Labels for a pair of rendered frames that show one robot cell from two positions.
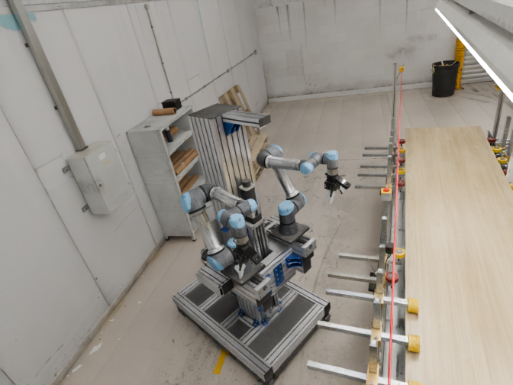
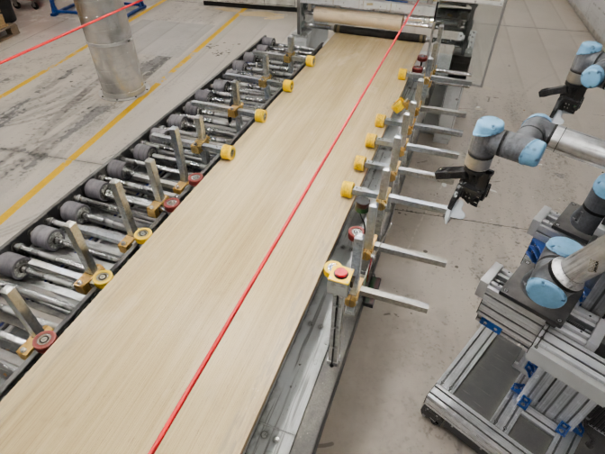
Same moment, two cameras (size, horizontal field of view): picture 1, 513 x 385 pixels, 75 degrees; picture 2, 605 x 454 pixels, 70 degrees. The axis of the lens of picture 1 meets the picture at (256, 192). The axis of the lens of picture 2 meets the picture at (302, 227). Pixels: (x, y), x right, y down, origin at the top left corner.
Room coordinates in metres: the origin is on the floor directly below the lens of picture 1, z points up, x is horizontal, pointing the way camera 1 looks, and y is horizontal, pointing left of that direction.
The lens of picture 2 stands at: (2.99, -1.16, 2.27)
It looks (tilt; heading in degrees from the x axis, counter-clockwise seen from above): 42 degrees down; 174
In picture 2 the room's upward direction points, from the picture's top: straight up
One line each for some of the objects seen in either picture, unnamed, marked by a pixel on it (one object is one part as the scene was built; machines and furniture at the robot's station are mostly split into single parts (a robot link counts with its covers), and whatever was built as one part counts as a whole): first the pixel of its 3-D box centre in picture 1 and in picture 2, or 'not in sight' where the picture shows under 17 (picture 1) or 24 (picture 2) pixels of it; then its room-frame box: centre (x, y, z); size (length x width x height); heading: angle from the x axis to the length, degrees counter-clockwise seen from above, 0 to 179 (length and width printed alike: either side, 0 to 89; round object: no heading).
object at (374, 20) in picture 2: not in sight; (380, 20); (-0.96, -0.06, 1.05); 1.43 x 0.12 x 0.12; 64
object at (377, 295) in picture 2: (369, 259); (375, 295); (1.85, -0.73, 0.81); 0.44 x 0.03 x 0.04; 64
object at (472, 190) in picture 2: (332, 180); (474, 183); (1.95, -0.51, 1.46); 0.09 x 0.08 x 0.12; 40
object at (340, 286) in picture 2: (385, 195); (340, 281); (2.08, -0.94, 1.18); 0.07 x 0.07 x 0.08; 64
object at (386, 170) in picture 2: (379, 299); (381, 207); (1.39, -0.61, 0.90); 0.04 x 0.04 x 0.48; 64
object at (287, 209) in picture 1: (286, 211); (560, 258); (2.08, -0.19, 1.21); 0.13 x 0.12 x 0.14; 137
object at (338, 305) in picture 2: (385, 222); (336, 328); (2.08, -0.94, 0.93); 0.05 x 0.05 x 0.45; 64
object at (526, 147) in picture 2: (317, 159); (523, 146); (2.00, -0.43, 1.61); 0.11 x 0.11 x 0.08; 47
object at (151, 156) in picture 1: (179, 173); not in sight; (4.12, 0.97, 0.78); 0.90 x 0.45 x 1.55; 160
